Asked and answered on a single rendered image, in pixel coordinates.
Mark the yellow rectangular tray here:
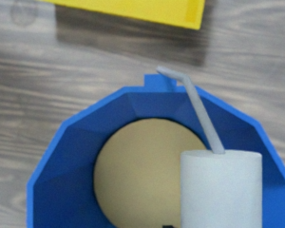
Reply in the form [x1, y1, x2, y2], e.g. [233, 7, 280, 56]
[41, 0, 204, 29]

